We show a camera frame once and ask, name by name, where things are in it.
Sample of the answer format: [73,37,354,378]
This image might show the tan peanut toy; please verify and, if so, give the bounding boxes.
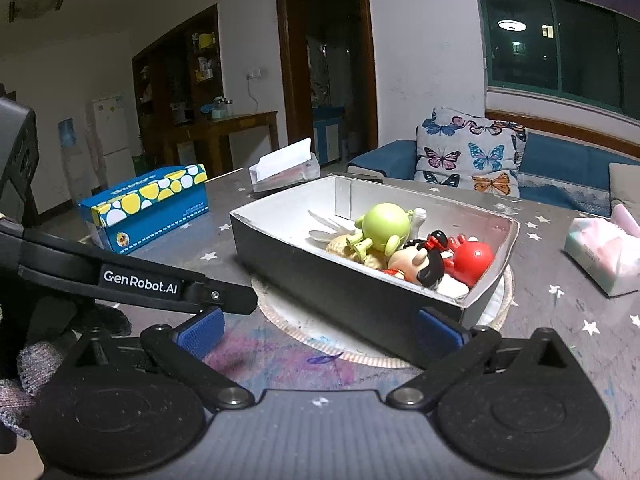
[326,236,388,270]

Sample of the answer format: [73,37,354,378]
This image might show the wooden side table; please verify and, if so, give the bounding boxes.
[163,110,280,178]

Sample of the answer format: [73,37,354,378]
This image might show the white open paper box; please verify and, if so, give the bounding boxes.
[248,138,321,193]

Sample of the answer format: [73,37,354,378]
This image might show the blue sofa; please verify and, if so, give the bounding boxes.
[347,132,639,216]

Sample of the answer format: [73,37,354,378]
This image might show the round woven placemat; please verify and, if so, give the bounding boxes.
[252,266,515,370]

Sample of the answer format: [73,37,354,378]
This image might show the butterfly print pillow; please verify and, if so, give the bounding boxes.
[414,107,527,198]

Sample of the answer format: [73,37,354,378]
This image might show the gloved left hand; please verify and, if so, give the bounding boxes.
[1,338,70,440]

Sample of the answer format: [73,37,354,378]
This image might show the blue yellow tissue box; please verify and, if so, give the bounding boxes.
[79,164,208,254]

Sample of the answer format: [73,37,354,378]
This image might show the water dispenser bottle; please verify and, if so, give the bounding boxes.
[58,118,96,204]

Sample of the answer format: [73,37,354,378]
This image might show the black-haired doll figure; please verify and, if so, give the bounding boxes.
[384,230,448,290]

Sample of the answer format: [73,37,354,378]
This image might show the window with green frame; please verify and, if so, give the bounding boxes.
[480,0,639,119]

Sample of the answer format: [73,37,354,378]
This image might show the dark wooden shelf cabinet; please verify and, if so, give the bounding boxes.
[132,4,224,170]

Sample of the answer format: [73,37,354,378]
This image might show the pink soft tissue pack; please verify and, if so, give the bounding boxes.
[564,204,640,297]

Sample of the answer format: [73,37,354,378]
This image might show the beige cushion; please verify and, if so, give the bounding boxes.
[608,162,640,216]

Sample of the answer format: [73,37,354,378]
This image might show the grey open cardboard box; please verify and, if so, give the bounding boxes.
[230,176,520,327]

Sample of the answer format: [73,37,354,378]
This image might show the red round toy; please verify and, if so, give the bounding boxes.
[442,234,495,288]

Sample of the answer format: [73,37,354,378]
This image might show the white refrigerator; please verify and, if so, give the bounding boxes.
[91,96,136,188]

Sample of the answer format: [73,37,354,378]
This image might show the green one-eyed monster toy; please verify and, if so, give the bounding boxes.
[346,203,426,262]

